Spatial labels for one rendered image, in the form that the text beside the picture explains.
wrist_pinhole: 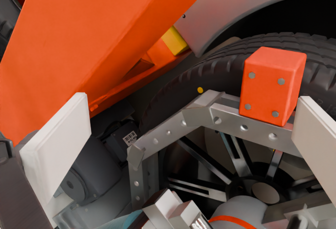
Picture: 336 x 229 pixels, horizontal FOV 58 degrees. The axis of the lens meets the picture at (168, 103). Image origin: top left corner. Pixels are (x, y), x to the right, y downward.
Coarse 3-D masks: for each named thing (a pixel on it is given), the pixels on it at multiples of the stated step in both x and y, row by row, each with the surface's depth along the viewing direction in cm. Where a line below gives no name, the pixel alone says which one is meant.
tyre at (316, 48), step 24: (240, 48) 61; (288, 48) 56; (312, 48) 55; (192, 72) 59; (216, 72) 55; (240, 72) 52; (312, 72) 47; (168, 96) 64; (192, 96) 60; (312, 96) 47; (144, 120) 71
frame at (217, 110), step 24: (216, 96) 52; (168, 120) 55; (192, 120) 51; (216, 120) 50; (240, 120) 46; (288, 120) 47; (144, 144) 61; (168, 144) 58; (264, 144) 46; (288, 144) 44; (144, 168) 66; (144, 192) 69
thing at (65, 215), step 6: (72, 204) 110; (66, 210) 110; (54, 216) 108; (60, 216) 105; (66, 216) 109; (72, 216) 110; (60, 222) 108; (66, 222) 106; (72, 222) 109; (60, 228) 110; (66, 228) 107; (72, 228) 108; (78, 228) 109
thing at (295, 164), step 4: (272, 148) 106; (284, 152) 104; (284, 156) 104; (288, 156) 103; (292, 156) 103; (296, 156) 102; (284, 160) 105; (288, 160) 104; (292, 160) 103; (296, 160) 102; (300, 160) 102; (304, 160) 101; (292, 164) 104; (296, 164) 103; (300, 164) 102; (304, 164) 101; (300, 168) 103; (304, 168) 102; (308, 168) 101
